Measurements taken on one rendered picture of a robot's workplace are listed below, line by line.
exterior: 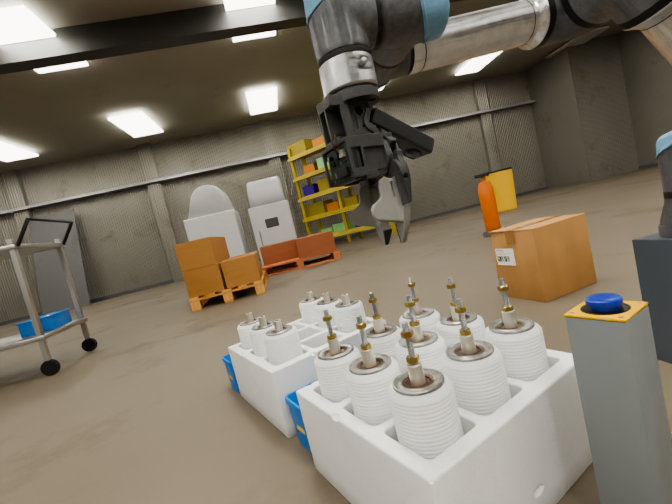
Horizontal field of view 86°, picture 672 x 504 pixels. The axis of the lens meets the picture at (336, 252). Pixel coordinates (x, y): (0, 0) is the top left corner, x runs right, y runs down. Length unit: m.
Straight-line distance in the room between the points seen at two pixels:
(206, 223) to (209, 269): 2.45
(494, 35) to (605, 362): 0.56
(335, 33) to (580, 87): 10.81
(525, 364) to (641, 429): 0.18
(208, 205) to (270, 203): 0.97
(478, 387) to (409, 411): 0.13
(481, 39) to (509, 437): 0.65
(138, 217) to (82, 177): 1.52
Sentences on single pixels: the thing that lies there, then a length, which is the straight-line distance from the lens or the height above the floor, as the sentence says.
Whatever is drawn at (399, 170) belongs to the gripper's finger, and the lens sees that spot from 0.49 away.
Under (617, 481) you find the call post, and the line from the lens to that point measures 0.68.
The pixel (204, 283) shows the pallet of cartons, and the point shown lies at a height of 0.23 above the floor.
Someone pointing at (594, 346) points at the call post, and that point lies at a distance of 0.58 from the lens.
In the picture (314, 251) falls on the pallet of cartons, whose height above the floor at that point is 0.18.
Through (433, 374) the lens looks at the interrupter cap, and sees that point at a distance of 0.58.
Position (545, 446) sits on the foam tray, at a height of 0.10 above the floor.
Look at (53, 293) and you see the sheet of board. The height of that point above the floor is 0.44.
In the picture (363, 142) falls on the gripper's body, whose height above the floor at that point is 0.60.
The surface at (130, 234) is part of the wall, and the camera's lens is 9.95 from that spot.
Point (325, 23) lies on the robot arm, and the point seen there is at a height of 0.75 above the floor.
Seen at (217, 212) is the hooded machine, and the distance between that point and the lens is 6.03.
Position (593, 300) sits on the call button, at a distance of 0.58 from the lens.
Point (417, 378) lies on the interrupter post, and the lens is 0.56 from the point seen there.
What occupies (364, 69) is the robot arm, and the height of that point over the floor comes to 0.69.
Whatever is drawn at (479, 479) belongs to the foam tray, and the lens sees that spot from 0.59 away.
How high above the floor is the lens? 0.51
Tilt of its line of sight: 5 degrees down
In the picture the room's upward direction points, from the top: 14 degrees counter-clockwise
